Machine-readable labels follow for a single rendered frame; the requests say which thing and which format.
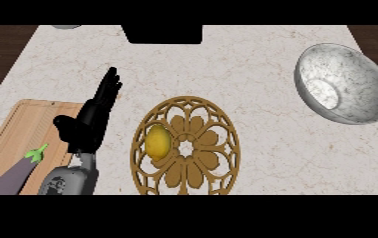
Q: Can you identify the grey round object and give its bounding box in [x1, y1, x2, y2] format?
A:
[50, 24, 82, 30]

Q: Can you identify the black appliance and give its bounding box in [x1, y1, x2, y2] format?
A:
[119, 24, 205, 45]

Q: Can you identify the brown round openwork placemat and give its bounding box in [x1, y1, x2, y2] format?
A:
[128, 95, 242, 196]

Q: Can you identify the purple eggplant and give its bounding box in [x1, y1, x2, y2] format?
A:
[0, 143, 50, 196]

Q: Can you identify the pale wooden cutting board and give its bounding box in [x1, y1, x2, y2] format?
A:
[0, 99, 85, 196]

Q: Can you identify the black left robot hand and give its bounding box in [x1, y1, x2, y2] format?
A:
[51, 66, 124, 155]

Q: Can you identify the white marble bowl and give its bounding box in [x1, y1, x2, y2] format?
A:
[292, 42, 378, 126]

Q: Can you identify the yellow cupcake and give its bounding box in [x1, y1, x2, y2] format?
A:
[143, 124, 174, 162]

